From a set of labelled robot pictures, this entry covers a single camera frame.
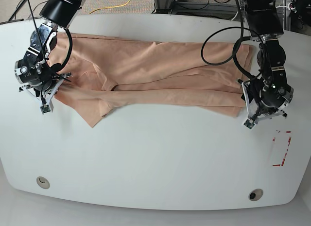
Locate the red tape rectangle marking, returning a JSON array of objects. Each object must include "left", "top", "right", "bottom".
[{"left": 269, "top": 130, "right": 292, "bottom": 167}]

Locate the right table grommet hole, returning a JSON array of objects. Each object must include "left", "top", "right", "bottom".
[{"left": 248, "top": 189, "right": 263, "bottom": 201}]

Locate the black floor cable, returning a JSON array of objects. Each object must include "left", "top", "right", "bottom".
[{"left": 7, "top": 0, "right": 47, "bottom": 21}]

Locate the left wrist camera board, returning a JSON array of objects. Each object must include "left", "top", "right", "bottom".
[{"left": 243, "top": 119, "right": 257, "bottom": 129}]

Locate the peach t-shirt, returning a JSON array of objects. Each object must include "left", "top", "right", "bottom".
[{"left": 55, "top": 34, "right": 245, "bottom": 127}]

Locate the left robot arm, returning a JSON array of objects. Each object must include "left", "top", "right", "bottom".
[{"left": 218, "top": 0, "right": 294, "bottom": 129}]

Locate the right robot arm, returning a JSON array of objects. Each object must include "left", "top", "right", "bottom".
[{"left": 15, "top": 0, "right": 86, "bottom": 114}]

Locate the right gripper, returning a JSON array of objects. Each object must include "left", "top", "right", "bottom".
[{"left": 18, "top": 71, "right": 72, "bottom": 108}]

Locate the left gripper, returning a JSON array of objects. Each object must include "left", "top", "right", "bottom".
[{"left": 238, "top": 79, "right": 288, "bottom": 122}]

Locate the table grommet hole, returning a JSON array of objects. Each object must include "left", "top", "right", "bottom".
[
  {"left": 248, "top": 189, "right": 263, "bottom": 201},
  {"left": 36, "top": 176, "right": 50, "bottom": 190}
]

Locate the yellow cable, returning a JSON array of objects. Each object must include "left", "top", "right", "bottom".
[{"left": 89, "top": 0, "right": 133, "bottom": 15}]

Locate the left table grommet hole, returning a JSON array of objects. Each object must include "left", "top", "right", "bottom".
[{"left": 36, "top": 176, "right": 50, "bottom": 190}]

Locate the aluminium frame stand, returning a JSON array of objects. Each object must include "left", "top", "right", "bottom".
[{"left": 155, "top": 0, "right": 268, "bottom": 17}]

